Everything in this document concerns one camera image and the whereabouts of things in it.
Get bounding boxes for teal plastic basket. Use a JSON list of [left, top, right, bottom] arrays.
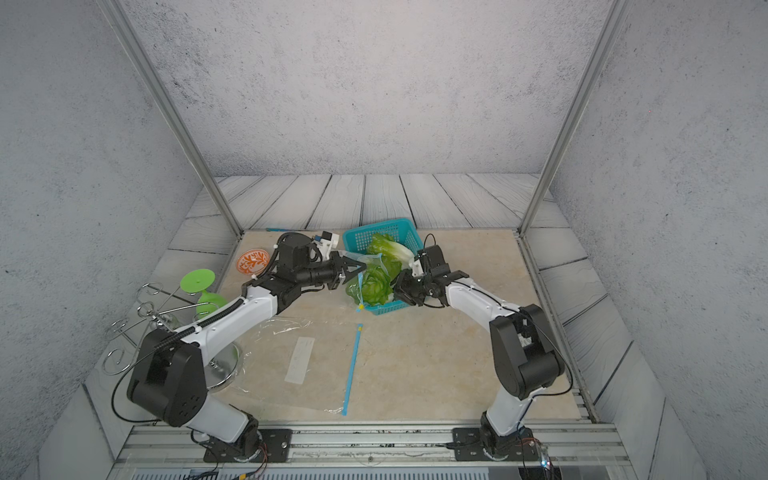
[[342, 218, 423, 315]]

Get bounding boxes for chinese cabbage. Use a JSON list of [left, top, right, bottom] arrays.
[[366, 233, 415, 267], [345, 265, 394, 307]]

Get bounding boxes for chinese cabbage top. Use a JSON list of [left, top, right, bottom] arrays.
[[366, 233, 415, 267]]

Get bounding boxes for clear zipper bag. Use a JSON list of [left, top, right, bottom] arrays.
[[343, 251, 402, 310], [226, 317, 363, 415]]

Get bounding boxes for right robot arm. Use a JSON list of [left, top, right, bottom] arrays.
[[391, 245, 567, 458]]

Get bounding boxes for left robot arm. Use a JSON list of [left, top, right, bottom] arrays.
[[126, 232, 367, 445]]

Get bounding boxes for orange patterned bowl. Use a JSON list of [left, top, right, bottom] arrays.
[[235, 248, 271, 276]]

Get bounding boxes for green plastic goblet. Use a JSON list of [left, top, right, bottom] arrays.
[[180, 269, 228, 320]]

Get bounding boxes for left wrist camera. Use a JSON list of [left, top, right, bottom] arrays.
[[315, 231, 340, 261]]

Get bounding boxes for metal wire cup rack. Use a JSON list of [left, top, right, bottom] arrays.
[[100, 282, 243, 392]]

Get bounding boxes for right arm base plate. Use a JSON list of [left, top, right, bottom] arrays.
[[446, 427, 540, 462]]

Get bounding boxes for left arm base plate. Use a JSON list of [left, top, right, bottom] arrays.
[[197, 428, 293, 463]]

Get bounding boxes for left aluminium frame post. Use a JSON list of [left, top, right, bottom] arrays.
[[97, 0, 244, 239]]

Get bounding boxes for aluminium frame post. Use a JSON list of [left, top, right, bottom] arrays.
[[518, 0, 631, 238], [97, 0, 244, 239]]

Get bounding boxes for right aluminium frame post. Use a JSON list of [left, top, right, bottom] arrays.
[[518, 0, 631, 238]]

